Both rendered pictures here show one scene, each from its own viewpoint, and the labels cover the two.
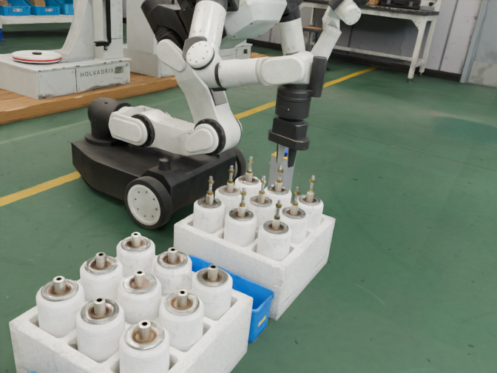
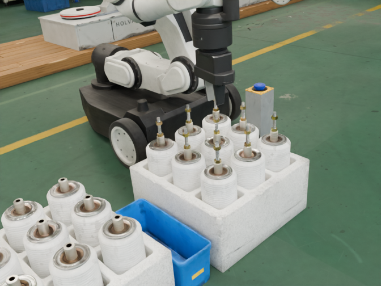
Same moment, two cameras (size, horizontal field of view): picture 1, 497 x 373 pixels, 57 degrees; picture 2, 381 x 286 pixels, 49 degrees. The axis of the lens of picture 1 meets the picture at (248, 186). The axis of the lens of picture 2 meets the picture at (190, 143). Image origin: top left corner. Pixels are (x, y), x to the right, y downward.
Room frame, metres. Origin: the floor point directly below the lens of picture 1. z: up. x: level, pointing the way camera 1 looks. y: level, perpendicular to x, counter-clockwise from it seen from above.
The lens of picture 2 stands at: (0.26, -0.35, 0.83)
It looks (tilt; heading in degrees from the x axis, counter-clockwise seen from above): 28 degrees down; 20
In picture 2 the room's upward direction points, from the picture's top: 5 degrees counter-clockwise
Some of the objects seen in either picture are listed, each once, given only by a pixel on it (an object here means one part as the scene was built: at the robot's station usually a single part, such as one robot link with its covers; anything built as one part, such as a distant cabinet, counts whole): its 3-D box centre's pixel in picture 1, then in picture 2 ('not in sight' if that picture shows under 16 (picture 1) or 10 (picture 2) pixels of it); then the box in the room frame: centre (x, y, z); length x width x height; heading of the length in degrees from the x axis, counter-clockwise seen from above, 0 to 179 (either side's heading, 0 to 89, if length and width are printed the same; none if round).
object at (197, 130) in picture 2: (229, 190); (189, 130); (1.37, 0.06, 0.25); 0.08 x 0.08 x 0.01
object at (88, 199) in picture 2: (172, 255); (89, 202); (0.94, 0.17, 0.26); 0.02 x 0.02 x 0.03
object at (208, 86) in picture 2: (279, 151); (209, 87); (1.17, -0.07, 0.48); 0.03 x 0.02 x 0.06; 139
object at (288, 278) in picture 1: (255, 244); (219, 187); (1.32, -0.04, 0.09); 0.39 x 0.39 x 0.18; 61
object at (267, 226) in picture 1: (275, 227); (218, 171); (1.16, -0.09, 0.25); 0.08 x 0.08 x 0.01
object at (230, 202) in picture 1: (227, 214); (191, 155); (1.37, 0.06, 0.16); 0.10 x 0.10 x 0.18
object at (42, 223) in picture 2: (139, 278); (43, 227); (0.84, 0.22, 0.26); 0.02 x 0.02 x 0.03
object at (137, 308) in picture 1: (140, 315); (53, 263); (0.84, 0.22, 0.16); 0.10 x 0.10 x 0.18
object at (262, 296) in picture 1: (219, 297); (161, 244); (1.06, 0.05, 0.06); 0.30 x 0.11 x 0.12; 61
